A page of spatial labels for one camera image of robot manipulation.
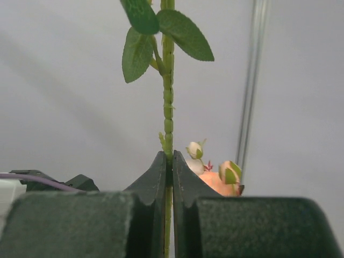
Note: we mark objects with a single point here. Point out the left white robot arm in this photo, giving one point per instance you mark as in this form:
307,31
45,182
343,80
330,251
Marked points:
80,182

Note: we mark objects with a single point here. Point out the light pink rose stem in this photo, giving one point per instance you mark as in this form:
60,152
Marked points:
195,163

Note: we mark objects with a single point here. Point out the peach rose stem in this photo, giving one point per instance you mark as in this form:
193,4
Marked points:
150,41

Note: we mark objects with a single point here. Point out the orange rose stem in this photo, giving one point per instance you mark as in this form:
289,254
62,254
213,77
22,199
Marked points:
226,181

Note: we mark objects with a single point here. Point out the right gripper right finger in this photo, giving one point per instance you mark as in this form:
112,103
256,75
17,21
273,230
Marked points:
207,224

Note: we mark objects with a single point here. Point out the left aluminium frame post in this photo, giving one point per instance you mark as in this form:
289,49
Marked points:
257,31

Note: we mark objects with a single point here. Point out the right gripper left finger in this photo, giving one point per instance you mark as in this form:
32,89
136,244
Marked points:
127,223

